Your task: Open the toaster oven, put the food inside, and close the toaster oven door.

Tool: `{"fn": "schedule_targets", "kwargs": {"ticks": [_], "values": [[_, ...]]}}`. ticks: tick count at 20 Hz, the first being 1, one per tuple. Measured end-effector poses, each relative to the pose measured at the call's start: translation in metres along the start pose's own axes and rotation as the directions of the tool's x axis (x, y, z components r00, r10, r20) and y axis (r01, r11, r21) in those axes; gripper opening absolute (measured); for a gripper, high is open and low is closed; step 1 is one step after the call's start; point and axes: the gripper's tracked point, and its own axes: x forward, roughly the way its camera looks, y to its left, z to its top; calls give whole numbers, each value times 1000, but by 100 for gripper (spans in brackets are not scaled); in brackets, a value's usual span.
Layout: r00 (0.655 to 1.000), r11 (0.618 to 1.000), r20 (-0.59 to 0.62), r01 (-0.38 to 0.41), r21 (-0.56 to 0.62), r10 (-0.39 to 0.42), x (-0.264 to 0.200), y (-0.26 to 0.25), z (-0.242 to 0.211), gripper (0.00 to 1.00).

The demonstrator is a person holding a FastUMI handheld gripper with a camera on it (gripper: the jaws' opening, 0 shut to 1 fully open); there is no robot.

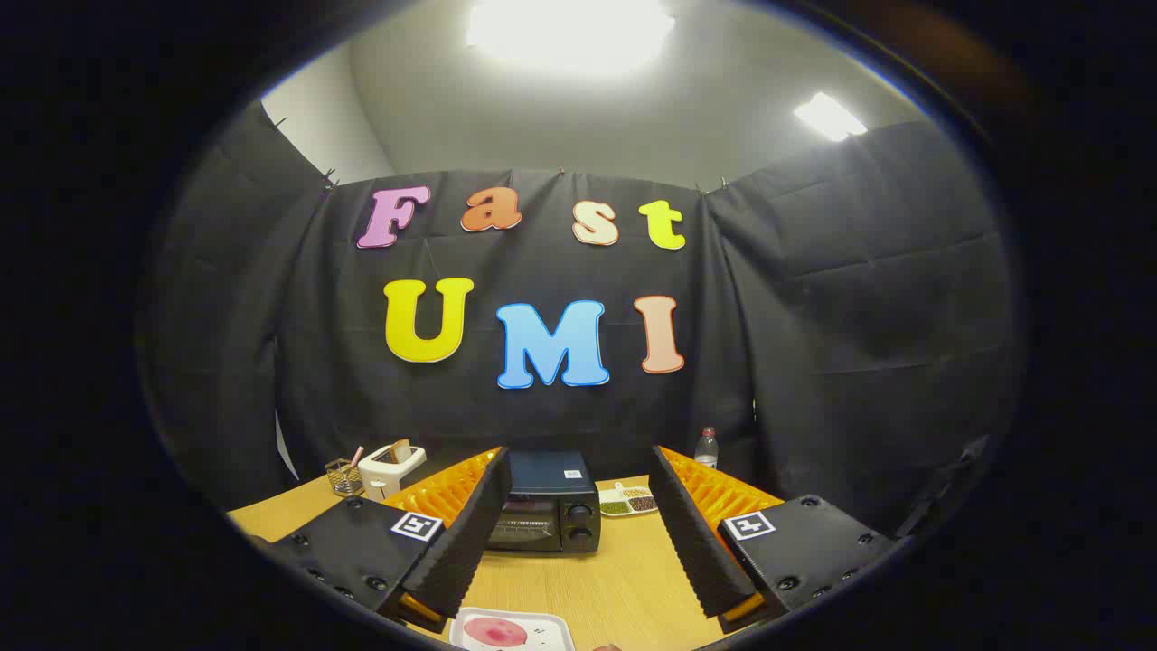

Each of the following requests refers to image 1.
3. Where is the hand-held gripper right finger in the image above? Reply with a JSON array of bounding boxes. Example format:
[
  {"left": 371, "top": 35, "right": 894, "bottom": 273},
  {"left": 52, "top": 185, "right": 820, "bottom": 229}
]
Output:
[{"left": 649, "top": 445, "right": 909, "bottom": 634}]

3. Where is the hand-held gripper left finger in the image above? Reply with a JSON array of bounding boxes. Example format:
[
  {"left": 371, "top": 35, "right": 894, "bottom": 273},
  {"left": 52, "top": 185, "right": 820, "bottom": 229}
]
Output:
[{"left": 249, "top": 446, "right": 513, "bottom": 634}]

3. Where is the round pink ham slice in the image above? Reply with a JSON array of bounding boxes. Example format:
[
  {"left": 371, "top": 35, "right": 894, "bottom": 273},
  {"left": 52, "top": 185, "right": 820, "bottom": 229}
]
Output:
[{"left": 463, "top": 618, "right": 529, "bottom": 648}]

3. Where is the black toaster oven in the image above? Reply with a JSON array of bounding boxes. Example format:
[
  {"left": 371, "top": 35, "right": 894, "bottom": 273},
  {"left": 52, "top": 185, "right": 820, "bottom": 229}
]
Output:
[{"left": 486, "top": 451, "right": 602, "bottom": 554}]

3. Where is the white square plate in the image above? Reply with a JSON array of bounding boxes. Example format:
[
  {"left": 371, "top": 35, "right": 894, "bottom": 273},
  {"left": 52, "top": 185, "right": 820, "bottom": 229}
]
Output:
[{"left": 449, "top": 608, "right": 576, "bottom": 651}]

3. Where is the white pop-up toaster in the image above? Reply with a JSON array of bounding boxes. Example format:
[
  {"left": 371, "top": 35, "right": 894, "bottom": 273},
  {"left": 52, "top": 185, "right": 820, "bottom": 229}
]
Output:
[{"left": 358, "top": 440, "right": 428, "bottom": 503}]

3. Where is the white divided bean dish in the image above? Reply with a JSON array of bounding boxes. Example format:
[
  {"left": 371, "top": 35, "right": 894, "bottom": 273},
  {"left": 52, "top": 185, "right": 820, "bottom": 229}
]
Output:
[{"left": 599, "top": 484, "right": 659, "bottom": 518}]

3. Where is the small ceiling light panel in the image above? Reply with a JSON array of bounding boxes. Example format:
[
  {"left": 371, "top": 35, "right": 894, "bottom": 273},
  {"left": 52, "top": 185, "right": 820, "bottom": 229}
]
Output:
[{"left": 794, "top": 91, "right": 869, "bottom": 143}]

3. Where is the large ceiling light panel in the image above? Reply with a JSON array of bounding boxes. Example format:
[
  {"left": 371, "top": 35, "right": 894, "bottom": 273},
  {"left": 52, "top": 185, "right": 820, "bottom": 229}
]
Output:
[{"left": 466, "top": 0, "right": 677, "bottom": 78}]

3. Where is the metal wire basket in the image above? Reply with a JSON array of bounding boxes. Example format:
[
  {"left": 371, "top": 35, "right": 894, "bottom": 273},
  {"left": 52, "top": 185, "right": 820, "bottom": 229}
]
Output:
[{"left": 325, "top": 458, "right": 364, "bottom": 497}]

